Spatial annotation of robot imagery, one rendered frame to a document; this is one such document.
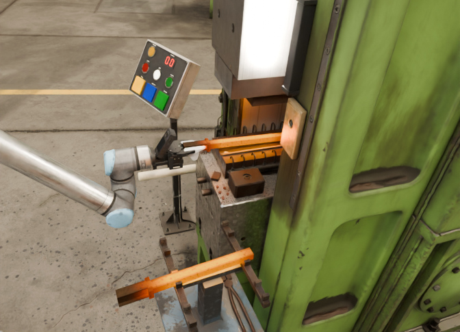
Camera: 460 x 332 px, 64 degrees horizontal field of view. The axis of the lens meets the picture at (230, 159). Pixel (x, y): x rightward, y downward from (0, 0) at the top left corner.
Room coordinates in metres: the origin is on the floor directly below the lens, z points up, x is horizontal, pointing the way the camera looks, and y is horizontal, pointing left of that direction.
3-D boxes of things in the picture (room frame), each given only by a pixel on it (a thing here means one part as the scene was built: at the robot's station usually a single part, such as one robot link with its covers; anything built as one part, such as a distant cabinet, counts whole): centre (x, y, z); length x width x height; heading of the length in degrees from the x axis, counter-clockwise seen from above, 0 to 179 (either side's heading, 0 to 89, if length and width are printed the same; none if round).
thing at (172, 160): (1.12, 0.24, 1.01); 0.12 x 0.08 x 0.09; 111
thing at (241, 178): (1.07, -0.07, 0.95); 0.12 x 0.08 x 0.06; 111
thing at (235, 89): (1.29, -0.15, 1.32); 0.42 x 0.20 x 0.10; 111
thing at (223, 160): (1.29, -0.15, 0.96); 0.42 x 0.20 x 0.09; 111
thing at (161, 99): (1.55, 0.35, 1.01); 0.07 x 0.05 x 0.07; 46
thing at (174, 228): (1.71, 0.33, 0.05); 0.22 x 0.22 x 0.09; 21
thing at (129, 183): (1.04, 0.40, 0.90); 0.12 x 0.09 x 0.12; 12
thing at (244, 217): (1.24, -0.17, 0.69); 0.56 x 0.38 x 0.45; 111
